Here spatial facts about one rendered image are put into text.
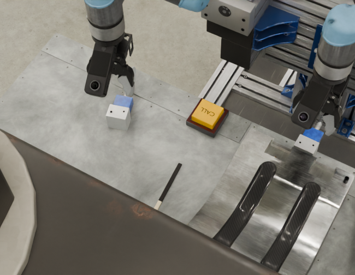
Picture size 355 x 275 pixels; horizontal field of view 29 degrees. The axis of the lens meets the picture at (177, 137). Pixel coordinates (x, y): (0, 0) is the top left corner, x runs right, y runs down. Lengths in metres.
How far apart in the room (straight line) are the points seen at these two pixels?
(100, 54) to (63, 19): 1.56
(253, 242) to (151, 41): 1.60
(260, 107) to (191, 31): 0.62
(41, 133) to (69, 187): 1.47
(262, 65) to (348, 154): 0.47
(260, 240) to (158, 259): 1.21
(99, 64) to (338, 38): 0.51
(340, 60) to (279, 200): 0.36
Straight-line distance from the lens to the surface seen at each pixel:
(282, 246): 1.48
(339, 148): 2.41
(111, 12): 1.39
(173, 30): 2.94
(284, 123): 2.44
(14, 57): 2.95
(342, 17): 1.31
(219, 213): 1.50
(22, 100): 1.81
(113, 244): 0.27
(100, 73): 1.47
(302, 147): 1.64
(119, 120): 1.68
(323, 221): 1.52
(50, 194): 0.28
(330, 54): 1.35
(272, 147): 1.62
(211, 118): 1.68
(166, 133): 1.70
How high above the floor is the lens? 2.25
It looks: 59 degrees down
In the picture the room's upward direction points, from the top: 3 degrees counter-clockwise
